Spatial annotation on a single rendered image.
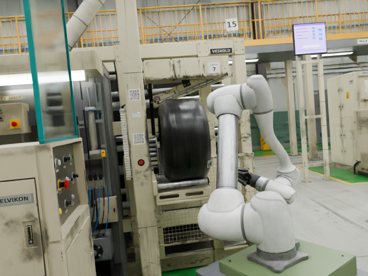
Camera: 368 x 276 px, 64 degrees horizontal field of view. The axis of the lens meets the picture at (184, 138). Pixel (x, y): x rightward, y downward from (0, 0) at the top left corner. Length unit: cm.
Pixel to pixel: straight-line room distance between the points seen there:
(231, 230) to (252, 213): 12
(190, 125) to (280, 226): 86
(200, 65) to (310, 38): 390
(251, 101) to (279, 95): 1071
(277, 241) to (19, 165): 100
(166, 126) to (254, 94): 61
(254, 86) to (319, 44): 462
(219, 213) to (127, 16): 139
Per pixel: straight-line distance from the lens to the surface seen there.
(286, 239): 127
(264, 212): 122
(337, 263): 134
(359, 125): 643
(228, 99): 148
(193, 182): 196
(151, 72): 227
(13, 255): 131
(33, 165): 121
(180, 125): 180
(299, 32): 595
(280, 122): 1207
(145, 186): 201
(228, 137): 141
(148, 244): 213
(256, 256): 135
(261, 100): 148
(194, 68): 231
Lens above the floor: 130
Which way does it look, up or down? 3 degrees down
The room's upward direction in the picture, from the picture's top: 5 degrees counter-clockwise
